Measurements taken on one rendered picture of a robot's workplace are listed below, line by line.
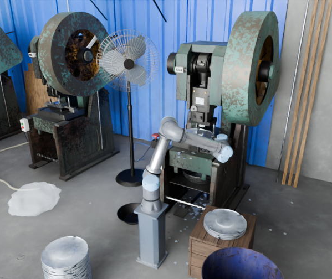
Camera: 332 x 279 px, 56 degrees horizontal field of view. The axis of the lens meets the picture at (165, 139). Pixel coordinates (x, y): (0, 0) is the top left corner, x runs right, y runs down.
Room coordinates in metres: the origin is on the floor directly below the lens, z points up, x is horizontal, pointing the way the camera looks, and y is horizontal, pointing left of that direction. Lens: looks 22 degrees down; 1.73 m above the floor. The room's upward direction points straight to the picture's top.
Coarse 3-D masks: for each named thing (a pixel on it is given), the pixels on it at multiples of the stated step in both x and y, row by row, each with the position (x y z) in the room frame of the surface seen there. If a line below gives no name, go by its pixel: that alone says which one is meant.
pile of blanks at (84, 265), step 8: (88, 248) 1.63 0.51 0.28; (88, 256) 1.58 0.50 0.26; (80, 264) 1.49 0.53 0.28; (88, 264) 1.58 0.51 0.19; (48, 272) 1.45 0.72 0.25; (56, 272) 1.43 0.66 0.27; (64, 272) 1.44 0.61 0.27; (72, 272) 1.45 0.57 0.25; (80, 272) 1.49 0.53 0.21; (88, 272) 1.55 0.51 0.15
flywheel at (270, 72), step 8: (272, 40) 2.53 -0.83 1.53; (264, 48) 2.52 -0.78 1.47; (272, 48) 2.56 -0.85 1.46; (264, 56) 2.55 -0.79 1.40; (272, 56) 2.60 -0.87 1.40; (264, 64) 2.24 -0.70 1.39; (272, 64) 2.29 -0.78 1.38; (264, 72) 2.21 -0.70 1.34; (272, 72) 2.22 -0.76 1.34; (256, 80) 2.27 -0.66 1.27; (264, 80) 2.23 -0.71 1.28; (264, 88) 2.51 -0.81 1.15; (256, 96) 2.44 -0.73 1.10; (264, 96) 2.51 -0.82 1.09
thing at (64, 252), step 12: (60, 240) 1.69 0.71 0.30; (72, 240) 1.69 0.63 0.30; (84, 240) 1.68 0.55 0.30; (48, 252) 1.57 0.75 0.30; (60, 252) 1.56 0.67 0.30; (72, 252) 1.56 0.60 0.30; (84, 252) 1.57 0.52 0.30; (48, 264) 1.47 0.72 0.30; (60, 264) 1.47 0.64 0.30; (72, 264) 1.47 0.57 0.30
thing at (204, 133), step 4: (192, 128) 2.55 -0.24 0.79; (196, 128) 2.55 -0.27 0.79; (192, 132) 2.45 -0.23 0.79; (196, 132) 2.45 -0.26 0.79; (200, 132) 2.45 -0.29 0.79; (204, 132) 2.47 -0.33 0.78; (208, 132) 2.47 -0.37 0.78; (204, 136) 2.38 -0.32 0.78; (208, 136) 2.38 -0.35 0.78; (212, 136) 2.38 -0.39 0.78
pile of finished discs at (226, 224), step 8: (208, 216) 1.83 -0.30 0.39; (216, 216) 1.83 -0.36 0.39; (224, 216) 1.82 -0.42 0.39; (232, 216) 1.83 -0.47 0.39; (240, 216) 1.83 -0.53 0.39; (208, 224) 1.74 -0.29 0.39; (216, 224) 1.74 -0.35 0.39; (224, 224) 1.73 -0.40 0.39; (232, 224) 1.73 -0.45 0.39; (240, 224) 1.74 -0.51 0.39; (208, 232) 1.69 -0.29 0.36; (216, 232) 1.65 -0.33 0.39; (224, 232) 1.65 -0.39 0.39; (232, 232) 1.65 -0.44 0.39; (240, 232) 1.65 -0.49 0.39
